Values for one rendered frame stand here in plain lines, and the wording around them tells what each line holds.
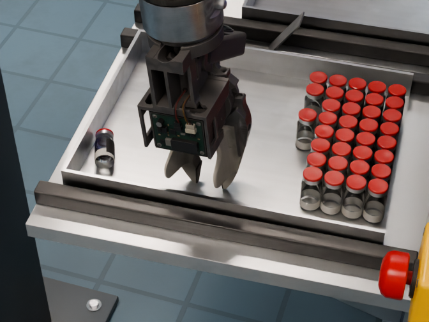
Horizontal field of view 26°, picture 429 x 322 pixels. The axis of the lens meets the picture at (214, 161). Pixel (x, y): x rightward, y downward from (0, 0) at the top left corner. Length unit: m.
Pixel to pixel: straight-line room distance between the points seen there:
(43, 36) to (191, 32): 1.94
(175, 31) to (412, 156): 0.36
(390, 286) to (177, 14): 0.29
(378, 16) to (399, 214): 0.36
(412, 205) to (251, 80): 0.27
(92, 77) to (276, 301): 0.90
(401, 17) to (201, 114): 0.48
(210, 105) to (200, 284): 1.21
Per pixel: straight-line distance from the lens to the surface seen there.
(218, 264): 0.94
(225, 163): 0.95
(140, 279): 2.06
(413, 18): 1.27
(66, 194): 0.98
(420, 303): 0.76
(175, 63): 0.83
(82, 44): 2.70
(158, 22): 0.83
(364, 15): 1.26
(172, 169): 0.96
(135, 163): 1.03
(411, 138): 1.09
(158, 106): 0.87
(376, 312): 1.09
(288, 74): 1.15
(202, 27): 0.83
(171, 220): 0.95
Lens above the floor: 1.60
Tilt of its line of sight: 44 degrees down
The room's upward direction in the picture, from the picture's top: straight up
